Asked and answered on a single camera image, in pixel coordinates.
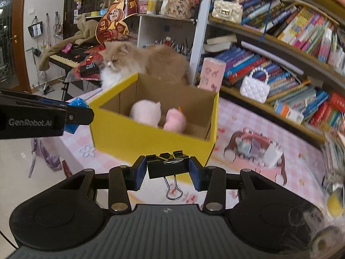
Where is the round pink plush toy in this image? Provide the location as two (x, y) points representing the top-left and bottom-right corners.
(129, 100), (162, 128)

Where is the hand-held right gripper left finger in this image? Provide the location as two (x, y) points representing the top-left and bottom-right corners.
(58, 155), (147, 213)

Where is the brown plush cloth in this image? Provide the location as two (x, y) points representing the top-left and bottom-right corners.
(38, 12), (102, 71)

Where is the pink printed box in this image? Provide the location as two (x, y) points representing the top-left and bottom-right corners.
(198, 57), (227, 92)

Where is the blue toy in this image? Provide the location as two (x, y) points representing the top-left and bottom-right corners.
(65, 97), (89, 135)

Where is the hanging tote bag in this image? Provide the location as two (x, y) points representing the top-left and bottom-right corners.
(52, 12), (64, 37)
(28, 16), (44, 38)

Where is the small black box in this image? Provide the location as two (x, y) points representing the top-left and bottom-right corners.
(79, 63), (101, 77)

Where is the row of blue red books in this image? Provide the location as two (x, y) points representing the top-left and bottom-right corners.
(216, 46), (345, 130)

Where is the floor mop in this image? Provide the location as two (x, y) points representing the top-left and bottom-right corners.
(27, 47), (55, 95)

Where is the long row of colourful books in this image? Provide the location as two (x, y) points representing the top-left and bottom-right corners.
(240, 0), (345, 74)

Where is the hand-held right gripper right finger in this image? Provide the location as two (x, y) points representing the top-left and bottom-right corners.
(189, 156), (278, 212)

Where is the white shelf post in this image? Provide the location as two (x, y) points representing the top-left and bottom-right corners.
(189, 0), (215, 86)

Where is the grey fluffy fur thing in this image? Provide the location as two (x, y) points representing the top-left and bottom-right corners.
(287, 205), (345, 259)

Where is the black piano keyboard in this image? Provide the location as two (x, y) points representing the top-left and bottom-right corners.
(49, 43), (108, 69)

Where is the flat red foil sheet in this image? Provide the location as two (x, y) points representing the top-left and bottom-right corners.
(71, 57), (104, 80)

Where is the thick white lying book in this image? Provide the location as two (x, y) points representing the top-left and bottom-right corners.
(203, 35), (238, 53)

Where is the wooden bookshelf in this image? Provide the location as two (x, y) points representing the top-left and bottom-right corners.
(194, 0), (345, 146)

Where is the glass door wooden frame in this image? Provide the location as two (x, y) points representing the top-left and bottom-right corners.
(0, 0), (31, 93)

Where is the black binder clip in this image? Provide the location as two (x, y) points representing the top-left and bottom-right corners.
(146, 150), (190, 201)

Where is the pink plush toy orange tuft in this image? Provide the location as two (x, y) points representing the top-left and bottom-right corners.
(163, 106), (187, 133)

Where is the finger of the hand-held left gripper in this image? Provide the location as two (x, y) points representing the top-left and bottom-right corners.
(40, 98), (71, 108)
(66, 108), (95, 126)

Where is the white bottle yellow label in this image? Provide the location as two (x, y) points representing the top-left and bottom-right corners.
(146, 0), (160, 15)

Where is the black keyboard stand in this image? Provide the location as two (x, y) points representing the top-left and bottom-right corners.
(61, 69), (89, 102)

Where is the fluffy orange white cat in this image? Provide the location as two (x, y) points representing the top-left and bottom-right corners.
(98, 41), (191, 88)

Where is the yellow cardboard box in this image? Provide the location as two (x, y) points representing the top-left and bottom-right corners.
(89, 73), (219, 185)

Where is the white quilted pearl-handle handbag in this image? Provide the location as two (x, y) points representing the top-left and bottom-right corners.
(240, 67), (271, 104)

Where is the floral rabbit doll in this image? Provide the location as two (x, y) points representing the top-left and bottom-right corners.
(161, 0), (195, 19)

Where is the group of pens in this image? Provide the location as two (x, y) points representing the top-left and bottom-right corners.
(155, 36), (193, 56)

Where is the red gold foil figure balloon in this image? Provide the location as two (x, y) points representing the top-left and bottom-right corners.
(96, 0), (141, 45)

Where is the cream quilted pearl-handle handbag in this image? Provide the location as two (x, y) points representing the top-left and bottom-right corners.
(212, 0), (243, 24)

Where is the stack of magazines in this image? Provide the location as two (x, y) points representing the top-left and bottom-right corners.
(322, 132), (345, 192)

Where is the white shelf unit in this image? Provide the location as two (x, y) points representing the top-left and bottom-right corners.
(127, 13), (194, 52)

